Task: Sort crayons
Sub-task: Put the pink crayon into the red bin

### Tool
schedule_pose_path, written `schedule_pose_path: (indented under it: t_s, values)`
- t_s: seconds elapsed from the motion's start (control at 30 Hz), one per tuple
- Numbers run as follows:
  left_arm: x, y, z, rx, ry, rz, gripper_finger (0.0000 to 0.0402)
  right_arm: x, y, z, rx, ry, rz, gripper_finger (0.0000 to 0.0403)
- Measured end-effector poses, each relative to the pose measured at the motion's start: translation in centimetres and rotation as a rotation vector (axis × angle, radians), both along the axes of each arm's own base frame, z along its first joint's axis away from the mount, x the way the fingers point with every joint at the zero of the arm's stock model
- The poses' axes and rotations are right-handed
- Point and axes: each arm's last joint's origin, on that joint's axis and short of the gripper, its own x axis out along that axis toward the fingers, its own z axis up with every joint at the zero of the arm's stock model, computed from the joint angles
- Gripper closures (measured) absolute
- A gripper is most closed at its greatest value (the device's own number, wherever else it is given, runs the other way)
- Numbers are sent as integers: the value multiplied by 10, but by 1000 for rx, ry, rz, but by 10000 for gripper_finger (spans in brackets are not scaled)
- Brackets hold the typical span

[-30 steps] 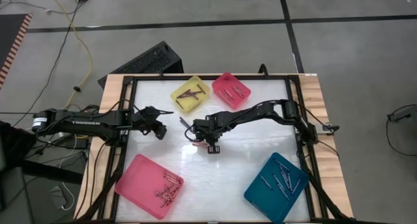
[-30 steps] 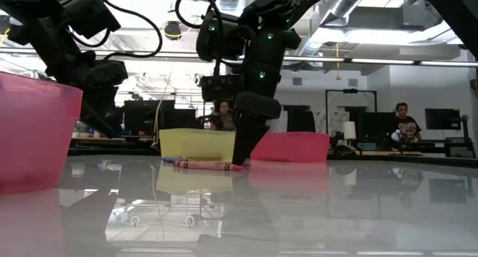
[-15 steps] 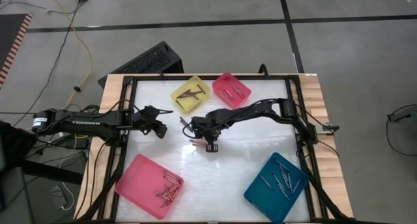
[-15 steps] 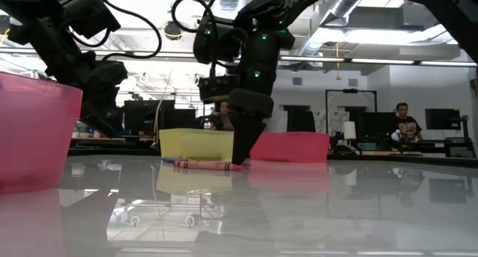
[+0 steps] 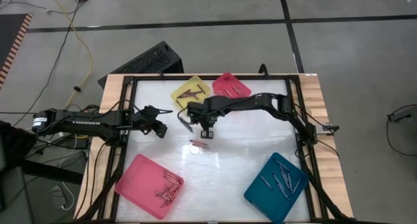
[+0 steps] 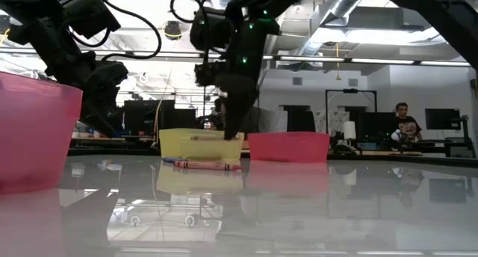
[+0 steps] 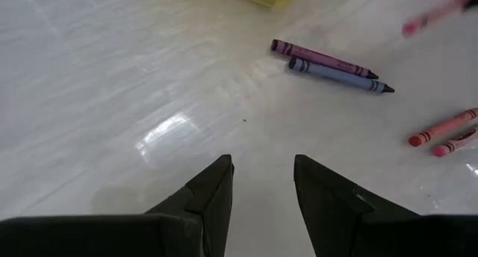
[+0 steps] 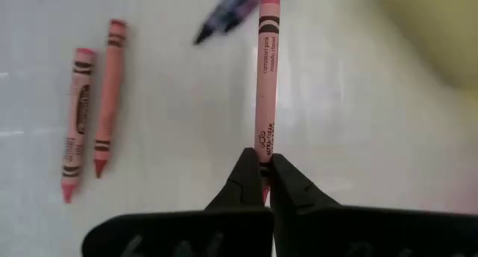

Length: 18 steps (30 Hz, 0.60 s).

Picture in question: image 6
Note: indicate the smooth silver ventilation duct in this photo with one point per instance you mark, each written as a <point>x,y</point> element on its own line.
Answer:
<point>317,40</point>

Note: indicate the blue crayon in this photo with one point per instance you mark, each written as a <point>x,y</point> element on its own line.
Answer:
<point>172,159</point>

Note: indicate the blue storage box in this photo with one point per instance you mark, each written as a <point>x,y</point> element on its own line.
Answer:
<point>121,133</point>

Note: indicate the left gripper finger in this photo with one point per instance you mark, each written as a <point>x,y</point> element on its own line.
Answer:
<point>111,102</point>
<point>95,117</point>

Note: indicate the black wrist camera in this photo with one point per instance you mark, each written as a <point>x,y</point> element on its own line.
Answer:
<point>207,73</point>
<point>89,12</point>

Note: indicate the black ceiling dome camera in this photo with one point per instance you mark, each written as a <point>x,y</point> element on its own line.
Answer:
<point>173,29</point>

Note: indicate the small pink plastic bin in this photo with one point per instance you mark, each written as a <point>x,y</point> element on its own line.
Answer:
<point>289,146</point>

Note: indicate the large pink plastic tray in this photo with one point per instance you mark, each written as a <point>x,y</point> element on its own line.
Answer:
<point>33,137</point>

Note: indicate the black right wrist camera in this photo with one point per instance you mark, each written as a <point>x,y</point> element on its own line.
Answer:
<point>207,73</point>

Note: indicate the person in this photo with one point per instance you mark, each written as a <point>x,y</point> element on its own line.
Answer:
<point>409,126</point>
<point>218,113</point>

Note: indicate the yellow plastic bin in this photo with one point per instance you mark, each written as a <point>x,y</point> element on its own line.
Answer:
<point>201,150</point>

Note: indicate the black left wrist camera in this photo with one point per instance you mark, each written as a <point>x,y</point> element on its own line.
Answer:
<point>89,12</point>

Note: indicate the black metal frame stand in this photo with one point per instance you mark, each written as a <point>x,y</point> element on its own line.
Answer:
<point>351,90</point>

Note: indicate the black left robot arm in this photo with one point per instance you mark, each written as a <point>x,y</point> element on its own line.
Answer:
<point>26,18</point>

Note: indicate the black desk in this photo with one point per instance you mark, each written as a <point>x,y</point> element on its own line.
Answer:
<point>440,145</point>

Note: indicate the long white light strip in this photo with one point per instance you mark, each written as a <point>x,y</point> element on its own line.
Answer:
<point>373,61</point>

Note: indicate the red crayon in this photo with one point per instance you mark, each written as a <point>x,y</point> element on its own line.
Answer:
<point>207,165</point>

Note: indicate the black screen panel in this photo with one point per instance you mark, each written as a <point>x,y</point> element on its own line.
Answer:
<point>375,126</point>
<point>149,117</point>

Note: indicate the white paper towel roll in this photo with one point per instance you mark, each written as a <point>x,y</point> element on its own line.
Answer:
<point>349,130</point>

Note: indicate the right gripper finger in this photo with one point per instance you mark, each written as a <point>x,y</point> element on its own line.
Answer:
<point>235,117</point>

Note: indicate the wooden workbench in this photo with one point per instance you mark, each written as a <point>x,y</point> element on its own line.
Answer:
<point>104,139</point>

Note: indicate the black computer monitor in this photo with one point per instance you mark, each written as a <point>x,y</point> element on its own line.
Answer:
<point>442,119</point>

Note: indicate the white desk lamp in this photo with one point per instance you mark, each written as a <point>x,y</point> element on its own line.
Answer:
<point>396,134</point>

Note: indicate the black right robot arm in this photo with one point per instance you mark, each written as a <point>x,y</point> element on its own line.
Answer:
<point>429,6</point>

